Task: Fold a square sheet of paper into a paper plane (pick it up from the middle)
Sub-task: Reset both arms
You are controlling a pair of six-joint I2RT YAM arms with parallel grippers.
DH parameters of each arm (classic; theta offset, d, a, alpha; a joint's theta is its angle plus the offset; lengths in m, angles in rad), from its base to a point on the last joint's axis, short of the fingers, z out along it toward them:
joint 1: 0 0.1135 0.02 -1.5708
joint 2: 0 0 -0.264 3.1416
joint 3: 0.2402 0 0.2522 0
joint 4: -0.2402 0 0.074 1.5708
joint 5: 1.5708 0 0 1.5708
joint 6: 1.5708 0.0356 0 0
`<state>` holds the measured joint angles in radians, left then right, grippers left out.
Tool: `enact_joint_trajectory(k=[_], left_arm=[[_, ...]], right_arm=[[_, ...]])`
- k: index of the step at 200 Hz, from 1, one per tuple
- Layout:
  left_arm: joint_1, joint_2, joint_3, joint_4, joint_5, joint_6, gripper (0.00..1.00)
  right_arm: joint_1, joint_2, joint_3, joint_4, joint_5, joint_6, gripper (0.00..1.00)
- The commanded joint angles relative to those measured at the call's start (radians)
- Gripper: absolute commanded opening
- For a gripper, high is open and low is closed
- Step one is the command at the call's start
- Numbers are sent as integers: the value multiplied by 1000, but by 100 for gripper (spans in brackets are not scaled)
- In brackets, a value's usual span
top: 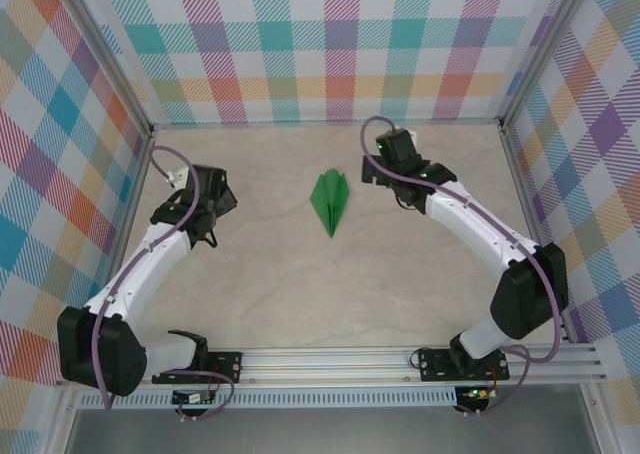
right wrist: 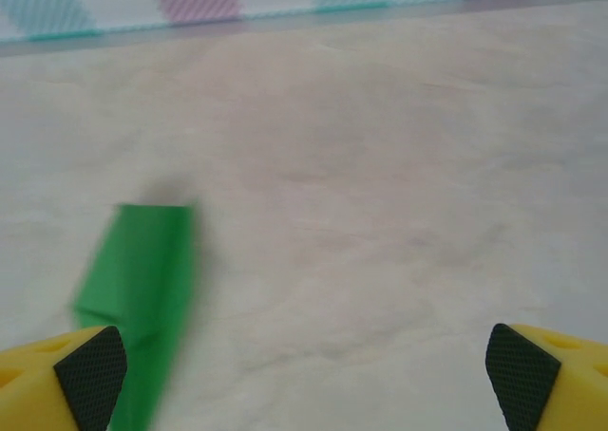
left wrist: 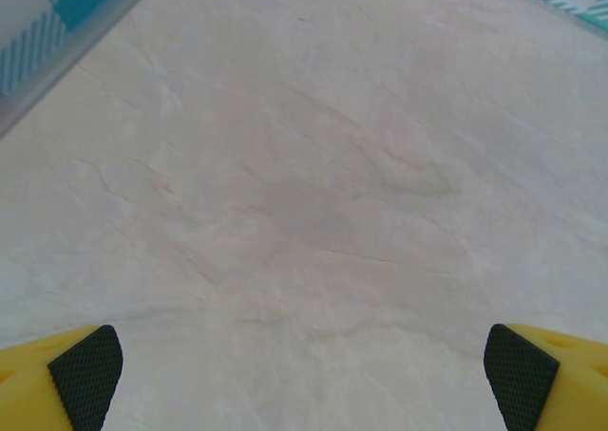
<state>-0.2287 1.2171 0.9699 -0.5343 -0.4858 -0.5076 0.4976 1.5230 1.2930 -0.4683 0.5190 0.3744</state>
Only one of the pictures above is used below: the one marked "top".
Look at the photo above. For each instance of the green paper sheet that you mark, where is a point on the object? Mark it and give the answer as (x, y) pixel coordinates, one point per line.
(327, 199)

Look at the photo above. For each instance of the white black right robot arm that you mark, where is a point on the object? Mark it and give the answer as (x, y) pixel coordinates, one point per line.
(530, 294)

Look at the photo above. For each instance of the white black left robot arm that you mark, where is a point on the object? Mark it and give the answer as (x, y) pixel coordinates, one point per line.
(145, 264)

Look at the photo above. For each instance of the grey metal panel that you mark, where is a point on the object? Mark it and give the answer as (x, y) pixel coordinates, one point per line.
(325, 431)

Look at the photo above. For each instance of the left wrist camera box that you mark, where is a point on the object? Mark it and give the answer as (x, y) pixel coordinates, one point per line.
(179, 176)

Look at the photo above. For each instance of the aluminium frame bar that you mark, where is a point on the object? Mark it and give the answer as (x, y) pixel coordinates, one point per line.
(521, 184)
(325, 124)
(124, 234)

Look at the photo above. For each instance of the aluminium frame post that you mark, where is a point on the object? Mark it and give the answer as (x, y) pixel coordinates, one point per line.
(116, 59)
(600, 419)
(537, 49)
(62, 424)

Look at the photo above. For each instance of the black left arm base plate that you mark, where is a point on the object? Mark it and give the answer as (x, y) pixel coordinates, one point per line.
(227, 369)

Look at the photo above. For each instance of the aluminium mounting rail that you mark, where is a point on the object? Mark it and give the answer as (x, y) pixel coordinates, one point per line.
(325, 366)

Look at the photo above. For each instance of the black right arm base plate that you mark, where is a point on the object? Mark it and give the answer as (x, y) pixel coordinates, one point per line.
(434, 369)

